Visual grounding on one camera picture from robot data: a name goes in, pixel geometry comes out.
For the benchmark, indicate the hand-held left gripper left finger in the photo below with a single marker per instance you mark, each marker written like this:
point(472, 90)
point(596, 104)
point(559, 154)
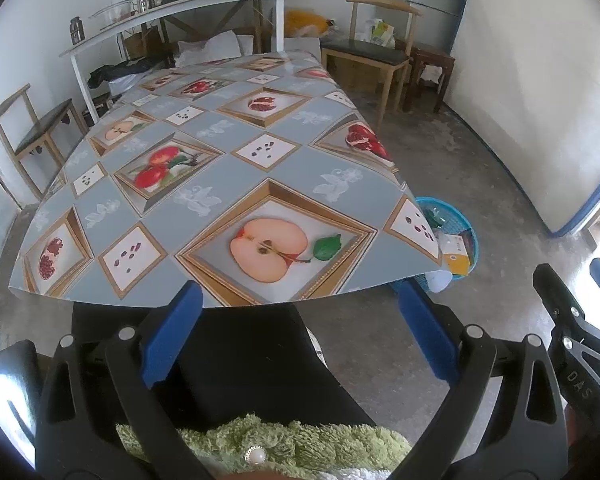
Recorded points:
point(172, 332)

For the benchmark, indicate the wooden chair black seat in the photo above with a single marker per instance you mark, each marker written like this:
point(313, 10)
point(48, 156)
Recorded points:
point(45, 125)
point(365, 52)

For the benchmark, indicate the yellow cardboard box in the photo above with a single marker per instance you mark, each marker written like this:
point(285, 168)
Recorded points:
point(455, 255)

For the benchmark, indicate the glass jar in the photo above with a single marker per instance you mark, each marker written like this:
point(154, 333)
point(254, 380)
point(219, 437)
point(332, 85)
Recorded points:
point(77, 30)

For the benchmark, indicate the glass bowl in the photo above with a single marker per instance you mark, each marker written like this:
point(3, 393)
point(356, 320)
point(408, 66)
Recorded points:
point(112, 11)

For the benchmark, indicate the yellow plush toy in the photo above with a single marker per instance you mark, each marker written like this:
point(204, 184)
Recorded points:
point(307, 22)

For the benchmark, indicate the dark storage box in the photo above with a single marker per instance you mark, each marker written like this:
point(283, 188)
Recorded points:
point(99, 104)

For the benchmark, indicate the black cloth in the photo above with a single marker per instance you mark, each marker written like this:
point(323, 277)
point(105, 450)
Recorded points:
point(125, 71)

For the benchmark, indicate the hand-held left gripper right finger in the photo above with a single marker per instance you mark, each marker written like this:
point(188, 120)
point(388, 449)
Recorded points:
point(425, 330)

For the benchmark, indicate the black pants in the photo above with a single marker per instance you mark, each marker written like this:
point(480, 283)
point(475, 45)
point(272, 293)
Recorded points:
point(245, 360)

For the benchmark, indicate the dark wooden stool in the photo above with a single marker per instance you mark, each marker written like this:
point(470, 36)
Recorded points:
point(432, 55)

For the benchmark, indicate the brown cardboard box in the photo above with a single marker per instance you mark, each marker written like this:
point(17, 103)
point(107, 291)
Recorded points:
point(140, 44)

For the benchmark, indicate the blue plastic basket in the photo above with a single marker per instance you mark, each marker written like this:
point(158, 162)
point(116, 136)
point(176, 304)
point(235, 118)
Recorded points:
point(467, 220)

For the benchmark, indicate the white pillow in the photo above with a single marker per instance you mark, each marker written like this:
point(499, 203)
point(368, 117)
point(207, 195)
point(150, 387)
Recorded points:
point(215, 47)

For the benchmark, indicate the white green bag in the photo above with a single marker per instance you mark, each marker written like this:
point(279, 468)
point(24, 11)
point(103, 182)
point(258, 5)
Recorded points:
point(380, 34)

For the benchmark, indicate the white mattress blue edge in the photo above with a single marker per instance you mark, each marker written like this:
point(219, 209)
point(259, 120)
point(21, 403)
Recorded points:
point(540, 85)

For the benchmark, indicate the white shelf table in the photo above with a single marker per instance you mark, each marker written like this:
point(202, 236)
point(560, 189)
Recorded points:
point(180, 7)

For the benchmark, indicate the fruit print tablecloth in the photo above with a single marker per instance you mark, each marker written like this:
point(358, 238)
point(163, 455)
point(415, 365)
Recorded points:
point(220, 170)

